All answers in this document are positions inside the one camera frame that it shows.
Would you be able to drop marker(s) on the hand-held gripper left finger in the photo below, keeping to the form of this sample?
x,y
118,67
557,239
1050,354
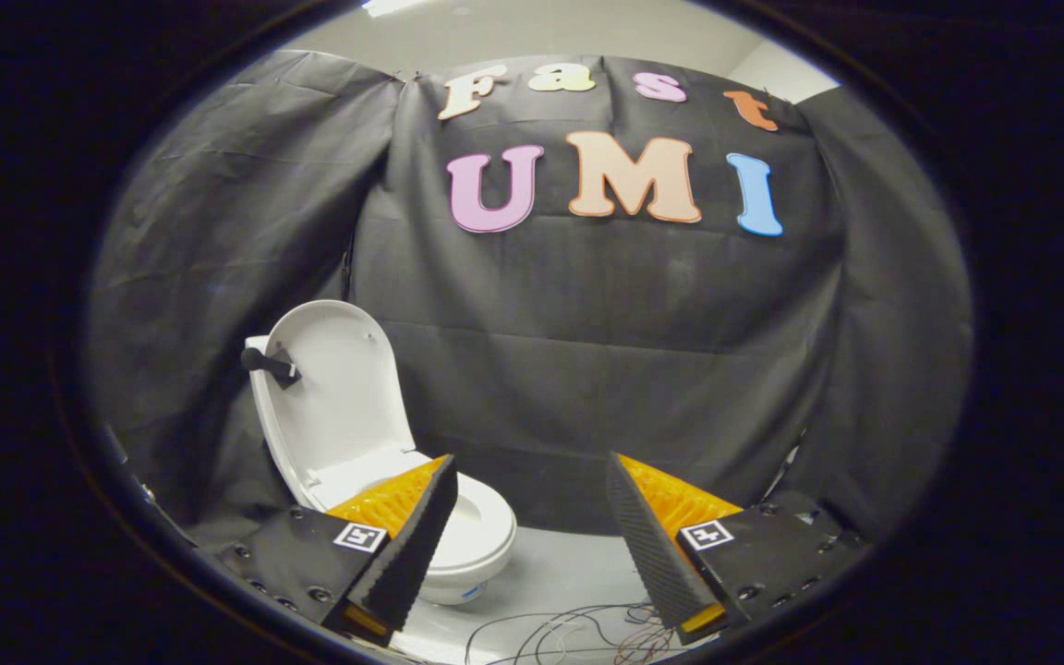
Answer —
x,y
407,554

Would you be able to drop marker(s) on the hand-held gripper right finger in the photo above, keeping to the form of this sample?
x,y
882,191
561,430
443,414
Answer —
x,y
647,554

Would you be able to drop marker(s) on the white toilet lid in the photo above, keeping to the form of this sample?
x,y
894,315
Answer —
x,y
338,406

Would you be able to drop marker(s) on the white toilet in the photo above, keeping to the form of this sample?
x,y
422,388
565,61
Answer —
x,y
463,586

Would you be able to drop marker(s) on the white toilet seat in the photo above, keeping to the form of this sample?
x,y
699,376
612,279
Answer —
x,y
502,526

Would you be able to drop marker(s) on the black backdrop cloth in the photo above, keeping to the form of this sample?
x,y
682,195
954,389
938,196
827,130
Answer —
x,y
606,369

